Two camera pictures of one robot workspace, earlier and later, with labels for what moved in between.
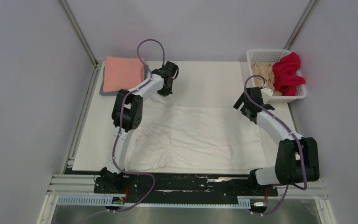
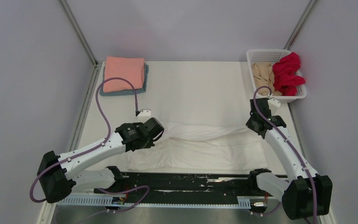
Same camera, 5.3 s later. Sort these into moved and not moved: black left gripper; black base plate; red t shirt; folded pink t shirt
Moved: black left gripper
Not moved: red t shirt; black base plate; folded pink t shirt
